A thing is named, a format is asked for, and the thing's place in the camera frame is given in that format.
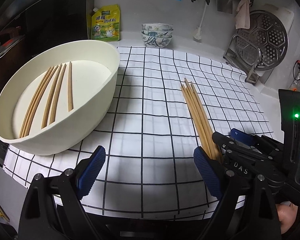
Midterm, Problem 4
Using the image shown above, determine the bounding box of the yellow seasoning pouch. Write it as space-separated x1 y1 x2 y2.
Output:
91 4 121 42

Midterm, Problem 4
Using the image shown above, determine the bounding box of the round steel steamer tray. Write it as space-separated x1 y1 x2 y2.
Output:
236 10 288 71

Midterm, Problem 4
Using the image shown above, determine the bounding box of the bottom porcelain bowl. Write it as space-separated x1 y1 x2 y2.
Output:
142 34 172 48

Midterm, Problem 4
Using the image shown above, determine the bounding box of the pink hanging towel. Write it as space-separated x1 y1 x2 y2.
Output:
235 0 250 29

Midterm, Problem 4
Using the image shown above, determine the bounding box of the steel dish rack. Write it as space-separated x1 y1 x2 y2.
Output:
223 34 262 85

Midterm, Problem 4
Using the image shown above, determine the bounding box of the middle porcelain bowl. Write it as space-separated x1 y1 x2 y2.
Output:
141 30 173 38

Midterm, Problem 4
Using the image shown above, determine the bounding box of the top porcelain bowl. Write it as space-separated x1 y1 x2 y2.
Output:
141 23 173 31

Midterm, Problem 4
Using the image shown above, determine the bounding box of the cream oval basin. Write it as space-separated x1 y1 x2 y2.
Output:
0 40 120 155

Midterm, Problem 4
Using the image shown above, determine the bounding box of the dark cooking pot with lid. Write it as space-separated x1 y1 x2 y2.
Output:
0 26 25 88

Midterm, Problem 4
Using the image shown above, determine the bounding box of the person right hand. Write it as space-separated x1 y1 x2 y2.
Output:
276 202 298 234

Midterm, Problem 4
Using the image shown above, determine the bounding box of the porcelain bowl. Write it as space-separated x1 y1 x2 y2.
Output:
141 30 173 38
142 34 172 48
141 23 173 31

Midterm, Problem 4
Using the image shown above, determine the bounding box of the black white grid mat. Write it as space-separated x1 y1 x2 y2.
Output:
4 47 273 219

